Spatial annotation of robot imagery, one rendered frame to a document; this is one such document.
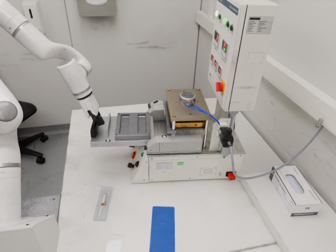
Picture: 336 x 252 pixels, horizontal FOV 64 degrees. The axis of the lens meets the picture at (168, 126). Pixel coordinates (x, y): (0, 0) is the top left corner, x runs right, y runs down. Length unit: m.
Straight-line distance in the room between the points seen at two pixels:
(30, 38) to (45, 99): 1.77
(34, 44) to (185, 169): 0.84
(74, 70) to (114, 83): 1.65
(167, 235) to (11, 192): 0.60
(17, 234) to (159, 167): 0.63
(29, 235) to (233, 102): 0.86
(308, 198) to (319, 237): 0.15
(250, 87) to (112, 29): 1.76
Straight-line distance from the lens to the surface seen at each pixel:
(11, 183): 1.05
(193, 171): 1.33
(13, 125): 1.04
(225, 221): 1.25
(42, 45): 1.22
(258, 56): 1.09
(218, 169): 1.35
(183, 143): 1.22
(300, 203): 1.27
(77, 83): 1.21
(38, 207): 1.37
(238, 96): 1.14
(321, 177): 1.45
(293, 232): 1.26
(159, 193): 1.32
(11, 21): 1.24
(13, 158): 1.06
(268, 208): 1.30
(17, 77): 2.90
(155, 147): 1.22
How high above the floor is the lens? 1.74
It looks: 34 degrees down
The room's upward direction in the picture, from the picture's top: 2 degrees clockwise
